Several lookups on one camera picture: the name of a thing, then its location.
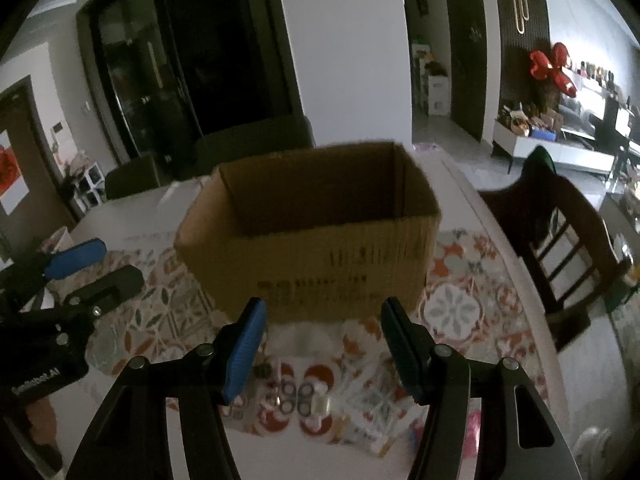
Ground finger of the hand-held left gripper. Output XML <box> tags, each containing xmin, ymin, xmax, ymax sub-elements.
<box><xmin>0</xmin><ymin>238</ymin><xmax>107</xmax><ymax>306</ymax></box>
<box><xmin>64</xmin><ymin>266</ymin><xmax>144</xmax><ymax>313</ymax></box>

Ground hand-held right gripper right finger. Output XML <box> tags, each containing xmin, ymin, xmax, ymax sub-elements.
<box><xmin>380</xmin><ymin>296</ymin><xmax>581</xmax><ymax>480</ymax></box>

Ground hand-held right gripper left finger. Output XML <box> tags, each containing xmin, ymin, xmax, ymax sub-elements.
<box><xmin>65</xmin><ymin>297</ymin><xmax>268</xmax><ymax>480</ymax></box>

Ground brown cardboard box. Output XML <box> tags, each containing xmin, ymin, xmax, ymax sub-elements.
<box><xmin>174</xmin><ymin>141</ymin><xmax>442</xmax><ymax>323</ymax></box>

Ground small white shelf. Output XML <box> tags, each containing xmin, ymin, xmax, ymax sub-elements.
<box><xmin>62</xmin><ymin>155</ymin><xmax>106</xmax><ymax>218</ymax></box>

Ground patterned table runner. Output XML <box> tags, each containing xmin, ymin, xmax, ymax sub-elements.
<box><xmin>85</xmin><ymin>227</ymin><xmax>546</xmax><ymax>458</ymax></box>

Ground dark green dining chair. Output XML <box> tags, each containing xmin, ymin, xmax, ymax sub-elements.
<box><xmin>195</xmin><ymin>115</ymin><xmax>315</xmax><ymax>178</ymax></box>
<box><xmin>105</xmin><ymin>155</ymin><xmax>161</xmax><ymax>201</ymax></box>

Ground brown framed door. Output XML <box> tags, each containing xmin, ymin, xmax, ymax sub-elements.
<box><xmin>0</xmin><ymin>75</ymin><xmax>78</xmax><ymax>261</ymax></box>

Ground dark wooden high chair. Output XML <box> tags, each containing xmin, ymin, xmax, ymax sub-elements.
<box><xmin>477</xmin><ymin>146</ymin><xmax>632</xmax><ymax>351</ymax></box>

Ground black glass sliding door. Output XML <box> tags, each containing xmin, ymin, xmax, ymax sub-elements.
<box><xmin>77</xmin><ymin>0</ymin><xmax>306</xmax><ymax>166</ymax></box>

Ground white low cabinet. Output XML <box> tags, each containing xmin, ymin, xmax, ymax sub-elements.
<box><xmin>492</xmin><ymin>117</ymin><xmax>616</xmax><ymax>176</ymax></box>

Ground white storage box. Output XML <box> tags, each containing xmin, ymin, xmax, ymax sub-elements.
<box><xmin>427</xmin><ymin>75</ymin><xmax>451</xmax><ymax>116</ymax></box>

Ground dark room door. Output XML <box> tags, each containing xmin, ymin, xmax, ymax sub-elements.
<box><xmin>444</xmin><ymin>0</ymin><xmax>488</xmax><ymax>142</ymax></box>

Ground red balloons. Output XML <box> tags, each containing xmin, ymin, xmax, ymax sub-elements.
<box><xmin>529</xmin><ymin>42</ymin><xmax>578</xmax><ymax>96</ymax></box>

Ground dark slatted wall panel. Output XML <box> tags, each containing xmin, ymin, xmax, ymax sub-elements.
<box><xmin>492</xmin><ymin>0</ymin><xmax>551</xmax><ymax>126</ymax></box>

